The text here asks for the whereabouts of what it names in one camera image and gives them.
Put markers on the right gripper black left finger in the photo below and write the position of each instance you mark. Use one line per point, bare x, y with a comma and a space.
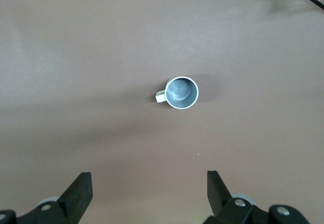
73, 198

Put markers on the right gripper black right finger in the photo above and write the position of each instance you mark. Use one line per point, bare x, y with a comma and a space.
222, 203

